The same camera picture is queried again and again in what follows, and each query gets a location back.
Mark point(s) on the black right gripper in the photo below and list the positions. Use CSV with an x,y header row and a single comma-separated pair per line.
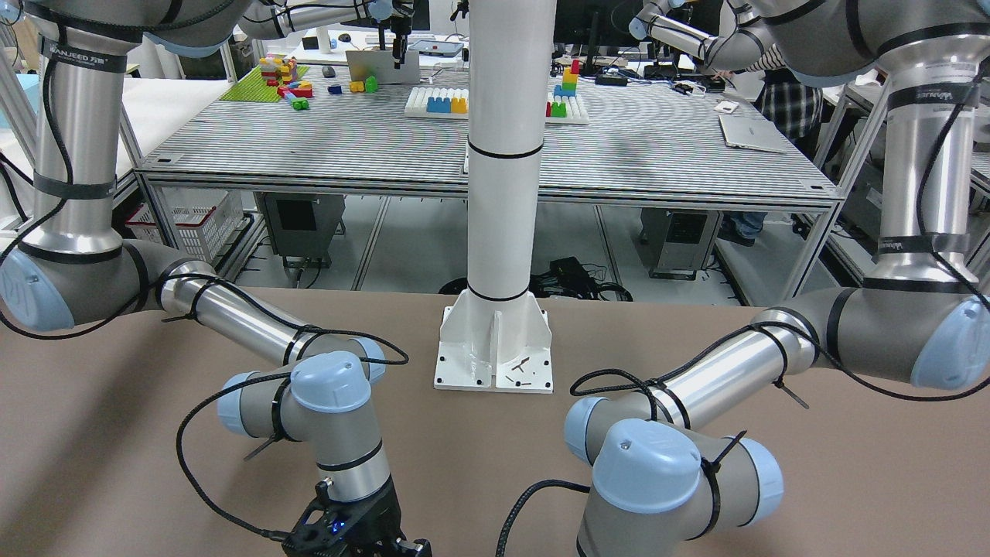
x,y
382,515

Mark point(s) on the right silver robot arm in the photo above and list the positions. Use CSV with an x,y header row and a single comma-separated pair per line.
x,y
70,267

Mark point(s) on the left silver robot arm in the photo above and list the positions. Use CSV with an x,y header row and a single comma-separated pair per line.
x,y
918,317

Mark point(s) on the white plastic basket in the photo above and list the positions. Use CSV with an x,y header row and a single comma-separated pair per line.
x,y
205,219

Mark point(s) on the green lego baseplate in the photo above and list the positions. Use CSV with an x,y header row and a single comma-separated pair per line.
x,y
258,88

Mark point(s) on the silver laptop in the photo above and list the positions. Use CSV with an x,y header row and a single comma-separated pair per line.
x,y
751,133

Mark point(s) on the person in striped shirt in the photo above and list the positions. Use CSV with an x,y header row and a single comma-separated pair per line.
x,y
795,109

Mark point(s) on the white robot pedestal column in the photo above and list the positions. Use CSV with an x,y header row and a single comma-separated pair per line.
x,y
496,337

